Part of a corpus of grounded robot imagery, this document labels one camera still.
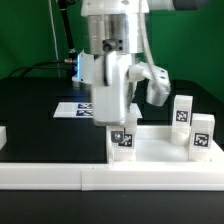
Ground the white hanging cable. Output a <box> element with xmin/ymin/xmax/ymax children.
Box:
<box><xmin>47</xmin><ymin>0</ymin><xmax>62</xmax><ymax>78</ymax></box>

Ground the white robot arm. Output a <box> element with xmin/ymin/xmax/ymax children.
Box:
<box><xmin>56</xmin><ymin>0</ymin><xmax>211</xmax><ymax>143</ymax></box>

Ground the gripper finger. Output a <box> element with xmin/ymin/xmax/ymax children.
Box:
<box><xmin>111</xmin><ymin>126</ymin><xmax>125</xmax><ymax>143</ymax></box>

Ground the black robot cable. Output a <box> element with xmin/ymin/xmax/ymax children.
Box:
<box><xmin>7</xmin><ymin>0</ymin><xmax>78</xmax><ymax>78</ymax></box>

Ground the white marker sheet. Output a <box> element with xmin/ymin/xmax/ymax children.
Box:
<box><xmin>53</xmin><ymin>102</ymin><xmax>143</xmax><ymax>119</ymax></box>

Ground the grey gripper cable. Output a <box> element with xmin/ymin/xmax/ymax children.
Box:
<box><xmin>138</xmin><ymin>0</ymin><xmax>168</xmax><ymax>93</ymax></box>

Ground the white square table top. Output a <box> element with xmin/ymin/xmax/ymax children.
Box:
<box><xmin>106</xmin><ymin>124</ymin><xmax>224</xmax><ymax>165</ymax></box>

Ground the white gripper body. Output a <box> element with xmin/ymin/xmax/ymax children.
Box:
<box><xmin>79</xmin><ymin>51</ymin><xmax>171</xmax><ymax>126</ymax></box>

